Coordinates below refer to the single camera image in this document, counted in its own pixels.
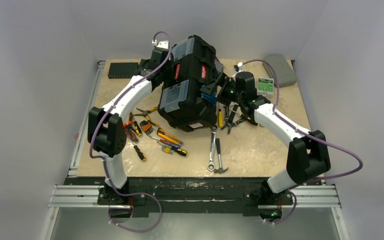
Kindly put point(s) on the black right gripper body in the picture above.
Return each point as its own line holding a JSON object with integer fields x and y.
{"x": 213, "y": 85}

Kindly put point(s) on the red black wire stripper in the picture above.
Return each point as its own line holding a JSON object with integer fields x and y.
{"x": 130, "y": 130}

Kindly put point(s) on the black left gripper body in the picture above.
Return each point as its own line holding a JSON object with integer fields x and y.
{"x": 168, "y": 72}

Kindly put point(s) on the red blue small screwdriver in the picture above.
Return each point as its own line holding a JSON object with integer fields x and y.
{"x": 165, "y": 142}

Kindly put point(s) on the orange utility knife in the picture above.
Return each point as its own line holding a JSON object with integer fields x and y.
{"x": 168, "y": 137}

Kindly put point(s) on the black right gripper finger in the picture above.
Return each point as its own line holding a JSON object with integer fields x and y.
{"x": 209, "y": 91}
{"x": 220, "y": 79}

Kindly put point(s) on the aluminium frame rail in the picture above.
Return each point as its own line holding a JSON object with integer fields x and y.
{"x": 78, "y": 138}

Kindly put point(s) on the black plastic toolbox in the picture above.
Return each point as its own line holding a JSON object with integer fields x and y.
{"x": 194, "y": 63}

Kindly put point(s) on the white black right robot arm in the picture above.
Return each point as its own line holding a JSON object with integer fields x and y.
{"x": 307, "y": 156}

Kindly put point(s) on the steel claw hammer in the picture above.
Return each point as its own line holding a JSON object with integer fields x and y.
{"x": 219, "y": 170}

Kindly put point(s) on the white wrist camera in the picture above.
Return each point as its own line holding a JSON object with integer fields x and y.
{"x": 163, "y": 44}
{"x": 239, "y": 67}

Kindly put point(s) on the black network switch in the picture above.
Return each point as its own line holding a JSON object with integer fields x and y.
{"x": 122, "y": 70}

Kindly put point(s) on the black yellow phillips screwdriver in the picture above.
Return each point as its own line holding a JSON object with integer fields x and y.
{"x": 179, "y": 151}

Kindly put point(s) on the short black yellow screwdriver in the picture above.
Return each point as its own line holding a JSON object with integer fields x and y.
{"x": 140, "y": 154}

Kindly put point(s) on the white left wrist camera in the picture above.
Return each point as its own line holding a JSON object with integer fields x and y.
{"x": 163, "y": 44}

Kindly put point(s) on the green white bit box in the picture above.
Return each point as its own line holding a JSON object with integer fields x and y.
{"x": 265, "y": 86}

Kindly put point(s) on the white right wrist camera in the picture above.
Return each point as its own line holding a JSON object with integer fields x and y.
{"x": 239, "y": 67}

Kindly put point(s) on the silver ratchet wrench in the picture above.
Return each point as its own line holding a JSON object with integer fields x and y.
{"x": 211, "y": 164}

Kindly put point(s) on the yellow handled screwdriver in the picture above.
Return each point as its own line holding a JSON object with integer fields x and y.
{"x": 220, "y": 118}

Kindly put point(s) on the yellow black pliers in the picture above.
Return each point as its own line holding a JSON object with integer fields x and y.
{"x": 145, "y": 113}

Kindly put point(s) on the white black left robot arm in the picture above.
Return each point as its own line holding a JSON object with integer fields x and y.
{"x": 106, "y": 131}

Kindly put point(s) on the black multi pliers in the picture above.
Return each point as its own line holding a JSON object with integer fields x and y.
{"x": 229, "y": 115}

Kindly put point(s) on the grey plastic case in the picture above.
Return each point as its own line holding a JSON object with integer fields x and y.
{"x": 285, "y": 74}

